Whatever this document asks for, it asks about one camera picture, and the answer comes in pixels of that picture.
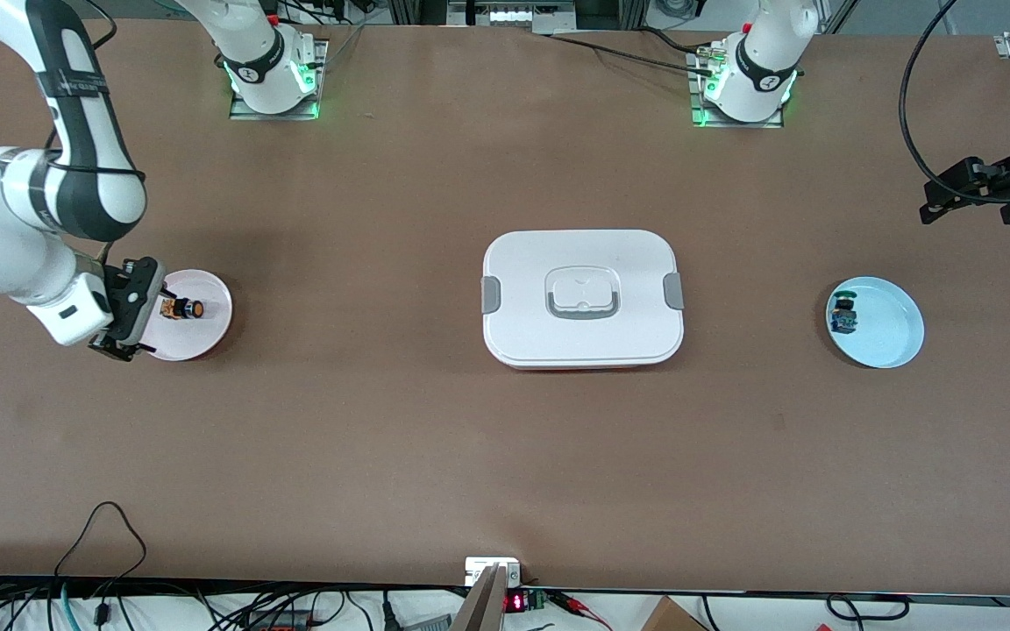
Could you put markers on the red test leads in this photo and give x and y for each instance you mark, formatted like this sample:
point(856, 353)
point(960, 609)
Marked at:
point(575, 603)

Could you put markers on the orange push button switch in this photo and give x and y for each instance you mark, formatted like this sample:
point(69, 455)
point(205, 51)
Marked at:
point(181, 309)

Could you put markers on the pink round plate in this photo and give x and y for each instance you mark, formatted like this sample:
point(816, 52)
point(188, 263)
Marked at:
point(207, 337)

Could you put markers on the red digit display module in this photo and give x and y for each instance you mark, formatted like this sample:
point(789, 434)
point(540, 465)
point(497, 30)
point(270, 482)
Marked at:
point(514, 602)

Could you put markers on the small white mount block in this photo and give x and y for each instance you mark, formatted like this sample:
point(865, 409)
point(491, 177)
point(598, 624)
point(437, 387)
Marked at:
point(480, 565)

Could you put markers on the white power strip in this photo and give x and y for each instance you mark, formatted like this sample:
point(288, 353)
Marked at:
point(512, 17)

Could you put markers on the green push button switch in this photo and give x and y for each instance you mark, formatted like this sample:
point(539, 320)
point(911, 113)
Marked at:
point(843, 317)

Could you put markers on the grey flat device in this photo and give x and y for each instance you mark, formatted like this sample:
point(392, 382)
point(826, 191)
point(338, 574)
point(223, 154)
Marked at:
point(430, 624)

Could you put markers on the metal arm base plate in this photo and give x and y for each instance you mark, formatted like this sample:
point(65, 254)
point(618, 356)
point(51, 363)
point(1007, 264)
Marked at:
point(273, 116)
point(737, 124)

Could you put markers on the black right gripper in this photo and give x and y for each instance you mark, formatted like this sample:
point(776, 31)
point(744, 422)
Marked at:
point(129, 302)

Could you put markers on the light blue round plate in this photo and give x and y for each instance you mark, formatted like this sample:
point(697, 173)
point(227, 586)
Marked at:
point(895, 337)

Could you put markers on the white lidded storage box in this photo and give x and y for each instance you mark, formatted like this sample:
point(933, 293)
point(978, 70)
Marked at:
point(522, 263)

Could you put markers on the brown cardboard box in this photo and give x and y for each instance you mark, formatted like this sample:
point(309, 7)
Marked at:
point(672, 618)

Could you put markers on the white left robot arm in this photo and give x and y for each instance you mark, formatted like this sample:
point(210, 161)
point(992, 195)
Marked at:
point(764, 53)

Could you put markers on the aluminium profile bar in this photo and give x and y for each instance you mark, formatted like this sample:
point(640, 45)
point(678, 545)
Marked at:
point(483, 605)

